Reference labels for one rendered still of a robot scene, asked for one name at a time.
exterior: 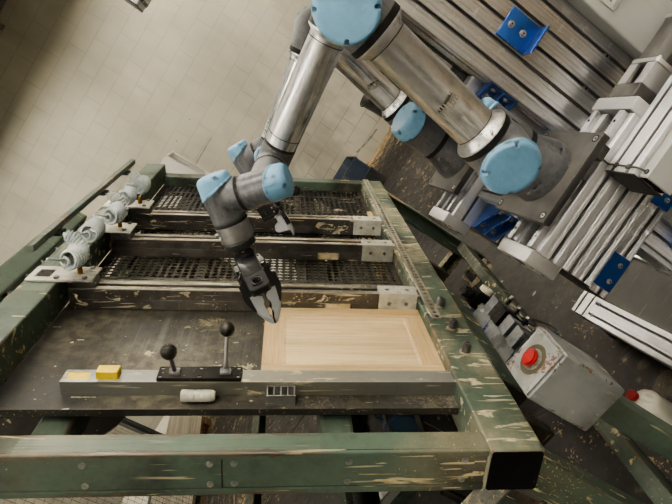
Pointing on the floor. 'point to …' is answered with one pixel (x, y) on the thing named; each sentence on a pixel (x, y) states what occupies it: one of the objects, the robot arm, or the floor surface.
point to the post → (640, 426)
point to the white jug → (650, 400)
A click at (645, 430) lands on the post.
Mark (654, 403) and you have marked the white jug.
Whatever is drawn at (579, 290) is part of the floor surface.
